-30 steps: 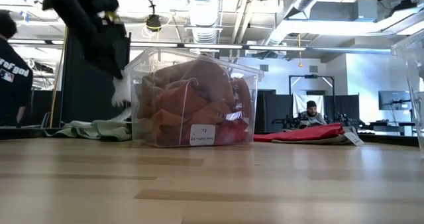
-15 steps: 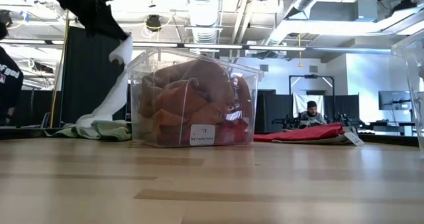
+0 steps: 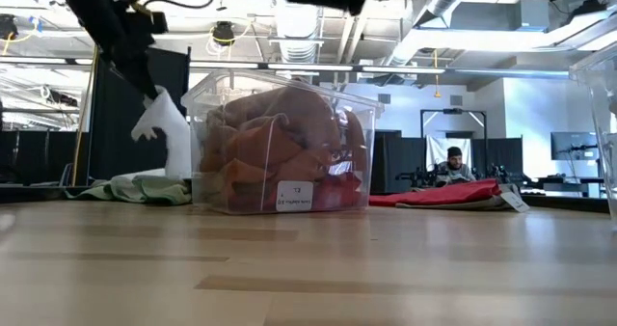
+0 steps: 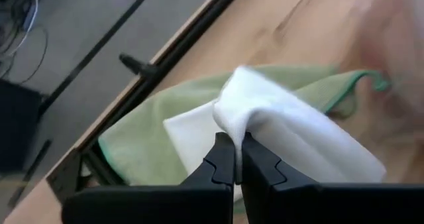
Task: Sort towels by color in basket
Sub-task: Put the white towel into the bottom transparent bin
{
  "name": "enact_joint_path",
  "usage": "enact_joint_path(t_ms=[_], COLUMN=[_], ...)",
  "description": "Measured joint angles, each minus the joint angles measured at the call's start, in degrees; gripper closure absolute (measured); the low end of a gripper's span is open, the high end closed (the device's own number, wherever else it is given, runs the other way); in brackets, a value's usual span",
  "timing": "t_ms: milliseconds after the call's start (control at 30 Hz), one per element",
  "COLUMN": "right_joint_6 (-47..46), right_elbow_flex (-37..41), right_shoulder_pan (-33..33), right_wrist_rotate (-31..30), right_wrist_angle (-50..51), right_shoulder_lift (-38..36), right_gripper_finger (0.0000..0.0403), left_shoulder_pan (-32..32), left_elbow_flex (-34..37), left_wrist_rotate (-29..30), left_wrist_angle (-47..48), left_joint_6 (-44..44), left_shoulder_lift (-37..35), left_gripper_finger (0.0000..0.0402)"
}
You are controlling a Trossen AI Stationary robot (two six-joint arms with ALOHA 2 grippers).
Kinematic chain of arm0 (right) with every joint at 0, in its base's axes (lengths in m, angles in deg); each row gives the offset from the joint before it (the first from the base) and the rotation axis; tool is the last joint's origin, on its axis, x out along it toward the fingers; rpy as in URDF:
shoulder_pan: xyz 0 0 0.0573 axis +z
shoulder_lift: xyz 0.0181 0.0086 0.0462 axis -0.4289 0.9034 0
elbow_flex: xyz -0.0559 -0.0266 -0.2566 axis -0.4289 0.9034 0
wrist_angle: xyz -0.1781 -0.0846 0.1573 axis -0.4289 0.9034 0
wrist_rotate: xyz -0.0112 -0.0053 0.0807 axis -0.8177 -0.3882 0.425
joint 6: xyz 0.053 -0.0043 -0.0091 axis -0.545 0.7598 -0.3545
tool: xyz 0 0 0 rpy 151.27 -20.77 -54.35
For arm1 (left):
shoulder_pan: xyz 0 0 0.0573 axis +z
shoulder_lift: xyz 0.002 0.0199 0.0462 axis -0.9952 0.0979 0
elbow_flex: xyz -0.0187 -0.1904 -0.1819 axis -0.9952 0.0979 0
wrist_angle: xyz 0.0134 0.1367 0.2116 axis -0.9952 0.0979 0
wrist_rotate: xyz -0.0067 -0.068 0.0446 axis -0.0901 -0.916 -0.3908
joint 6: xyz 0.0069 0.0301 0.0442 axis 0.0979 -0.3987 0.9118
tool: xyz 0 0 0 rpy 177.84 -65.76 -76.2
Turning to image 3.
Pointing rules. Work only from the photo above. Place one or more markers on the silver spiral duct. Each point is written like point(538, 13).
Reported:
point(296, 36)

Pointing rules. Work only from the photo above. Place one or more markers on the yellow hanging pendant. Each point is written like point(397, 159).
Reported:
point(437, 93)

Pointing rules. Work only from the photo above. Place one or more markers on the red towel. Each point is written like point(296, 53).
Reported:
point(443, 193)
point(342, 196)

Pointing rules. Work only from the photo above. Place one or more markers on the white plain towel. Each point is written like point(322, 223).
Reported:
point(169, 123)

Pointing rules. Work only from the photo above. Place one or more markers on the person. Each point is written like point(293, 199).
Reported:
point(455, 171)

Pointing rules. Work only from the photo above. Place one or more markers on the white hanging sheet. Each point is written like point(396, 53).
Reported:
point(436, 147)

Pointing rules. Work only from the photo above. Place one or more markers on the background robot arms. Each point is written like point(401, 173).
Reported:
point(419, 176)

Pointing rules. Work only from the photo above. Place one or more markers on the long ceiling light strip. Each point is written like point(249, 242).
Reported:
point(308, 67)

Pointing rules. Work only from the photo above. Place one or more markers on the dark background table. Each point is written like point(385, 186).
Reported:
point(564, 186)

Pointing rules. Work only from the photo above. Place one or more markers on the background computer monitor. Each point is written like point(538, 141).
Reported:
point(571, 145)

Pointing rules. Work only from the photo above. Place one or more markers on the gray ceiling air box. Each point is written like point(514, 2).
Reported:
point(501, 15)

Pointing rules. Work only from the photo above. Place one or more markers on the black divider panel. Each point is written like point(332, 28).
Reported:
point(120, 138)

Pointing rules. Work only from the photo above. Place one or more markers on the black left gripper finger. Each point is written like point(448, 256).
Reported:
point(144, 80)

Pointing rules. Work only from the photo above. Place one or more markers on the clear plastic bin white label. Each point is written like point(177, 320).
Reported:
point(294, 196)

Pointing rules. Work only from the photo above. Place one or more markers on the black metal gantry frame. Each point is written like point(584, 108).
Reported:
point(453, 110)

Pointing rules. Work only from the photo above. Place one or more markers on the black background curtain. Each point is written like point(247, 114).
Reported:
point(34, 157)
point(395, 162)

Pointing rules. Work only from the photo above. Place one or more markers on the orange towel with white tag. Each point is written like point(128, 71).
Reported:
point(260, 145)

